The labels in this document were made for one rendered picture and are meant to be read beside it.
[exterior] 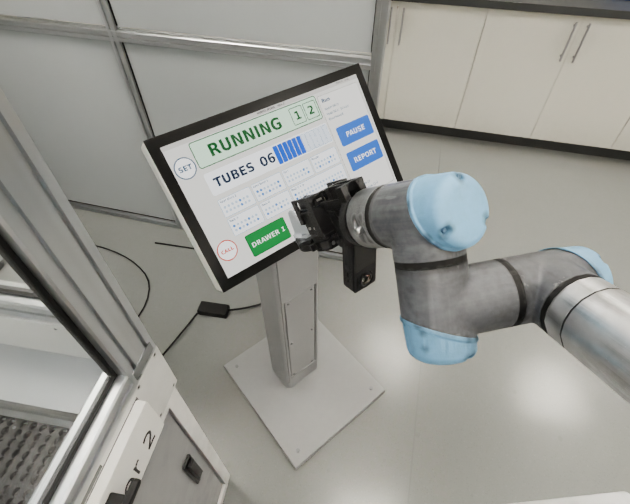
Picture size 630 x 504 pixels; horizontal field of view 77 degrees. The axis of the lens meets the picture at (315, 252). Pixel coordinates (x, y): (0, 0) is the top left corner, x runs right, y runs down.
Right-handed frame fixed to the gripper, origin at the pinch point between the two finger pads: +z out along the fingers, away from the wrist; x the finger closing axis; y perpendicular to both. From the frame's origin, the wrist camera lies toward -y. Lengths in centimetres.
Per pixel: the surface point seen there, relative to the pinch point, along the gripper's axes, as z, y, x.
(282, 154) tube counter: 14.8, 14.0, -10.4
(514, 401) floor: 39, -110, -73
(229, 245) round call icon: 14.7, 2.4, 8.3
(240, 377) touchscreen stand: 95, -59, 8
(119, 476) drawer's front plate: 6.2, -19.8, 42.1
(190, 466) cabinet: 36, -43, 36
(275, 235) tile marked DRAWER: 14.7, -0.2, -1.3
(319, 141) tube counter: 14.9, 13.3, -20.0
